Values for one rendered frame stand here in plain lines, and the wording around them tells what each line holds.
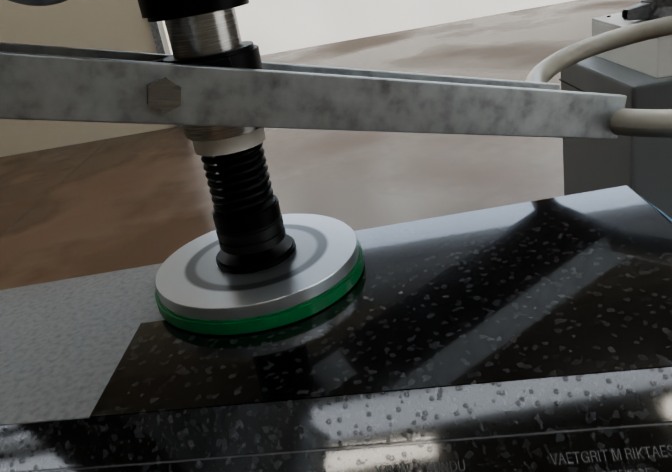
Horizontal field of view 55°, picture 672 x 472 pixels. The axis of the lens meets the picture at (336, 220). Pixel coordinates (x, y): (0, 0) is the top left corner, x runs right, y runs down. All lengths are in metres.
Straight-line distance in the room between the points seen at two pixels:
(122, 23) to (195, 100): 4.99
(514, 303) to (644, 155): 0.88
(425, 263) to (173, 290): 0.25
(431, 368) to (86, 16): 5.25
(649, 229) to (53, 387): 0.58
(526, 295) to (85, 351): 0.41
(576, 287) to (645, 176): 0.85
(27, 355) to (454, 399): 0.41
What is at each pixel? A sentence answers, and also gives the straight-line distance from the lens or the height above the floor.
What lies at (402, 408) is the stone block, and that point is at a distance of 0.49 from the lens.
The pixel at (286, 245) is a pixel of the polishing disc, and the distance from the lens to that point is 0.67.
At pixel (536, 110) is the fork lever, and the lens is 0.72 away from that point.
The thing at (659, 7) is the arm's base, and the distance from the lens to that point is 1.55.
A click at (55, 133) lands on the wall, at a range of 5.90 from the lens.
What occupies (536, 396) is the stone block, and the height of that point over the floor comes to 0.81.
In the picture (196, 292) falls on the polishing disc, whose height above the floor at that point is 0.85.
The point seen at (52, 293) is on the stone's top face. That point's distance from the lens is 0.81.
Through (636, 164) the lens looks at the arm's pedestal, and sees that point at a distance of 1.42.
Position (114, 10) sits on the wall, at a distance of 5.55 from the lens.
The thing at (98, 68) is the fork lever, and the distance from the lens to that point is 0.55.
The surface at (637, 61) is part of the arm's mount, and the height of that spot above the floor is 0.82.
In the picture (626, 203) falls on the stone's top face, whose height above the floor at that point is 0.82.
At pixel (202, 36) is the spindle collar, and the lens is 0.59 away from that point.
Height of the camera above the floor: 1.13
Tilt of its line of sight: 22 degrees down
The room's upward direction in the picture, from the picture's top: 10 degrees counter-clockwise
